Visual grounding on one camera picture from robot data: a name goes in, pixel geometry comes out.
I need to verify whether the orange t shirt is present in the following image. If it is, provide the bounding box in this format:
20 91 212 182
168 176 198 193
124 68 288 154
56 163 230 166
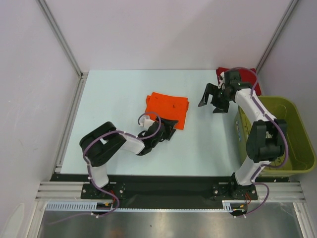
145 92 189 130

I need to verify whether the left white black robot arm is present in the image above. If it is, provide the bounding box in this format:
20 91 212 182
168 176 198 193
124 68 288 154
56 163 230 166
79 114 179 198

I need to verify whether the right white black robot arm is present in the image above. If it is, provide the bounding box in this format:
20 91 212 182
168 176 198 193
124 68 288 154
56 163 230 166
198 68 289 199

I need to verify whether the folded red t shirt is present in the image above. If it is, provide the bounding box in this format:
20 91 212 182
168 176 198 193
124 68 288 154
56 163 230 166
216 67 262 96

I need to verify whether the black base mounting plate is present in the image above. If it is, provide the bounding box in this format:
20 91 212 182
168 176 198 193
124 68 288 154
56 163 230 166
50 174 290 210

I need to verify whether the olive green plastic basket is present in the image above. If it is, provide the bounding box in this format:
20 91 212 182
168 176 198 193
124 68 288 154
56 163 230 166
233 96 317 177

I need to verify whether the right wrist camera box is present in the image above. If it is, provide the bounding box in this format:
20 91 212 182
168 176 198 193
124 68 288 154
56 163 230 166
218 72 225 90

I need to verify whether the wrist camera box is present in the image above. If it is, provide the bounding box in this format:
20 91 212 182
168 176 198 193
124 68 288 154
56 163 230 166
137 115 155 129
218 72 225 90

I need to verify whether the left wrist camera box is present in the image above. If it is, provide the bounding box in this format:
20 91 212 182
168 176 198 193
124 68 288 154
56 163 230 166
137 115 155 129

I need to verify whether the right aluminium corner post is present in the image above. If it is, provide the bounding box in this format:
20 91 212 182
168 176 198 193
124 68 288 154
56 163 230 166
256 0 300 73

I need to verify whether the aluminium corner post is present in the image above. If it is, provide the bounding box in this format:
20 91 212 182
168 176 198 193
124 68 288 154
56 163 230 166
36 0 83 78
256 0 300 73

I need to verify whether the white slotted cable duct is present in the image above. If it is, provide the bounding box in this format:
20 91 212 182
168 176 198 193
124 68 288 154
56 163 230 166
45 201 238 213

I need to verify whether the left aluminium corner post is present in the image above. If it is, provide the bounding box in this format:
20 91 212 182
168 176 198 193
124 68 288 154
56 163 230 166
36 0 83 78

